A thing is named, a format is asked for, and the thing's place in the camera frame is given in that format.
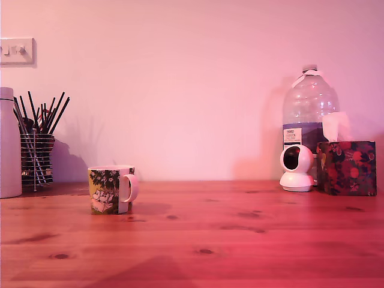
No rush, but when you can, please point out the floral tissue box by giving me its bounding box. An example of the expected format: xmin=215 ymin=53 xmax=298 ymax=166
xmin=316 ymin=140 xmax=377 ymax=197

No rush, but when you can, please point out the wire basket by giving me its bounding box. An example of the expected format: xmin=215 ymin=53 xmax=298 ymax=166
xmin=20 ymin=128 xmax=56 ymax=192

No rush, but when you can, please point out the white wall switch plate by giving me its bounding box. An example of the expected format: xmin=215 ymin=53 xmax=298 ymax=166
xmin=0 ymin=37 xmax=35 ymax=66

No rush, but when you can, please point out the white mug with cartoon print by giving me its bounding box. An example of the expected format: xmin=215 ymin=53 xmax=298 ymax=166
xmin=87 ymin=164 xmax=140 ymax=215

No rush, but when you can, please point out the white tissue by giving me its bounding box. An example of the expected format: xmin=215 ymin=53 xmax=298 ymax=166
xmin=322 ymin=112 xmax=352 ymax=143

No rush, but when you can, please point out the small white round camera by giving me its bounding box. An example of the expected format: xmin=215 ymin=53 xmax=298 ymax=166
xmin=279 ymin=145 xmax=316 ymax=193

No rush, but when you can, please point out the black straw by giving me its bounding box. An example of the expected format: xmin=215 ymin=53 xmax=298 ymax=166
xmin=27 ymin=91 xmax=40 ymax=133
xmin=46 ymin=91 xmax=66 ymax=133
xmin=19 ymin=95 xmax=31 ymax=124
xmin=49 ymin=96 xmax=71 ymax=135
xmin=41 ymin=96 xmax=56 ymax=133

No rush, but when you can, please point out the large clear water bottle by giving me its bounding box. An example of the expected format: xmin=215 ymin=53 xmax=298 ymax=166
xmin=282 ymin=64 xmax=341 ymax=181

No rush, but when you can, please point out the white bottle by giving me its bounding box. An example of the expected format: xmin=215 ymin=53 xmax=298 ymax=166
xmin=0 ymin=86 xmax=23 ymax=199

